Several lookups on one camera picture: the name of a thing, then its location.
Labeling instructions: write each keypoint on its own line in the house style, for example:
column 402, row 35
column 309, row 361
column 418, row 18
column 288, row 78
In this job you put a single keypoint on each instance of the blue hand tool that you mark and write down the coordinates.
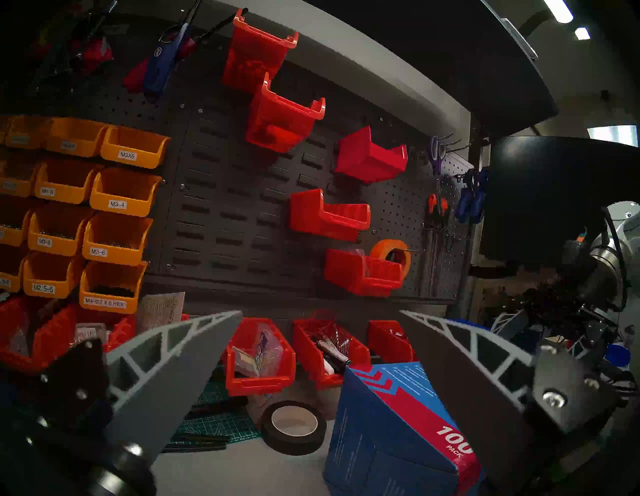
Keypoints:
column 160, row 65

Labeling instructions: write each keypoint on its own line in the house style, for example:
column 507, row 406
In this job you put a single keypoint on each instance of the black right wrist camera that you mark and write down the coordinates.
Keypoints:
column 575, row 255

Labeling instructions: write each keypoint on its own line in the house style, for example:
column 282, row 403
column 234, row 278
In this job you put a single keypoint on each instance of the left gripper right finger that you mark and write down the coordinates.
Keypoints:
column 475, row 400

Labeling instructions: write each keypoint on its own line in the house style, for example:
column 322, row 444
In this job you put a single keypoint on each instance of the yellow bin labelled M2.5-5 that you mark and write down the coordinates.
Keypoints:
column 55, row 285

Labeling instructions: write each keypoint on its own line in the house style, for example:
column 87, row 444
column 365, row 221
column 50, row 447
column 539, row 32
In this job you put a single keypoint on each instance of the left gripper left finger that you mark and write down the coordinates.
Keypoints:
column 170, row 380

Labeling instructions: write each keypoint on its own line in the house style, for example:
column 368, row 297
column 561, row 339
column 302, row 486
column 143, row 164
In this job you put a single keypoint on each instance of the yellow bin labelled M3X6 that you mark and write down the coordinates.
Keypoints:
column 135, row 150

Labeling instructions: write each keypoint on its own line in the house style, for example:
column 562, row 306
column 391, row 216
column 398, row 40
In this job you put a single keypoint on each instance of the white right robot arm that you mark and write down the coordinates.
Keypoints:
column 625, row 225

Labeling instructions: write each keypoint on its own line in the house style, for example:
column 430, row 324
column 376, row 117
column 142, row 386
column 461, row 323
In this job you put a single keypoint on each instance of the green cutting mat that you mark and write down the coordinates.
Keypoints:
column 220, row 425

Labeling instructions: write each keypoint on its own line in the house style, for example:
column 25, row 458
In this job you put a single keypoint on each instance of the white paper packet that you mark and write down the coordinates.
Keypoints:
column 160, row 312

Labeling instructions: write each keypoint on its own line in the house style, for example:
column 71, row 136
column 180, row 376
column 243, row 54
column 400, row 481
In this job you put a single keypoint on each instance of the blue shop towel box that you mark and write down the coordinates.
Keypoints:
column 390, row 450

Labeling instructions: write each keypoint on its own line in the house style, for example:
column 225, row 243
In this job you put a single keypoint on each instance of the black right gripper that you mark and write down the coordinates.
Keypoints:
column 565, row 300

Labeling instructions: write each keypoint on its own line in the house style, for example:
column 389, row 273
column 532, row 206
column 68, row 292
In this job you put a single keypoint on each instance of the dark grey pegboard panel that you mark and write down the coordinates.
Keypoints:
column 225, row 225

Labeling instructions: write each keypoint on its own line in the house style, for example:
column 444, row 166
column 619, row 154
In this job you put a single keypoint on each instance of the yellow bin labelled M3-6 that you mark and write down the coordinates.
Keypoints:
column 120, row 255

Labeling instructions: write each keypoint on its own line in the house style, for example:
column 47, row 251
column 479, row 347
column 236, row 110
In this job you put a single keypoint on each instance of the ceiling light bar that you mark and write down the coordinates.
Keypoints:
column 559, row 10
column 582, row 33

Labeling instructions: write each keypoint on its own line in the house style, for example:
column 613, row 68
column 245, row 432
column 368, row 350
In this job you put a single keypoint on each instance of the orange black screwdriver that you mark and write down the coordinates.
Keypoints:
column 431, row 202
column 444, row 205

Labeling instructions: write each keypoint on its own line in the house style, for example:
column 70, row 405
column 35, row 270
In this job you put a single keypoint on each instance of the yellow parts bin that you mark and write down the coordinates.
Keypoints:
column 25, row 135
column 17, row 182
column 10, row 280
column 60, row 240
column 75, row 142
column 15, row 230
column 65, row 187

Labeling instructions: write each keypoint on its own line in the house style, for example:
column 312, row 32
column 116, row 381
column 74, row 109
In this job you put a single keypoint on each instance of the orange tape roll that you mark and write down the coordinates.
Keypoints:
column 387, row 245

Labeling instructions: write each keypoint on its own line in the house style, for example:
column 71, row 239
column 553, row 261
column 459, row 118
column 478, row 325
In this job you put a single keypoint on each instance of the yellow bin labelled M3-4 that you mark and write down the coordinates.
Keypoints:
column 125, row 192

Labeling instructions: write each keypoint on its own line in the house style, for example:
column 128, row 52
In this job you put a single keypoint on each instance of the black tape roll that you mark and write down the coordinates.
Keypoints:
column 292, row 447

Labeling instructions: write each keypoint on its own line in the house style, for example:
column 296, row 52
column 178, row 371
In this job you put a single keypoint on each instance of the dark red plastic bin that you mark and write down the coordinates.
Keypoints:
column 365, row 165

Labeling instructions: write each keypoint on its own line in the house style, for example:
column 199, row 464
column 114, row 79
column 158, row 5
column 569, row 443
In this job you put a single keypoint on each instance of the red hand tool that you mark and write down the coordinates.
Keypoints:
column 95, row 52

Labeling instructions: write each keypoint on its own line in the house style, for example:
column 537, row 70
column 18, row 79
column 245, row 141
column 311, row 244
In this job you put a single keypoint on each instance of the black overhead cabinet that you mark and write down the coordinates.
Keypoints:
column 450, row 60

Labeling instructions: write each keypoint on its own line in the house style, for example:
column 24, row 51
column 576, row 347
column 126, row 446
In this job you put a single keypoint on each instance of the red bin with plastic bag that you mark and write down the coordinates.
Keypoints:
column 360, row 280

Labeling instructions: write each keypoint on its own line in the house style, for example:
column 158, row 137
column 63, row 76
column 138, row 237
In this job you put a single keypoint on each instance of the black monitor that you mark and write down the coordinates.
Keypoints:
column 540, row 200

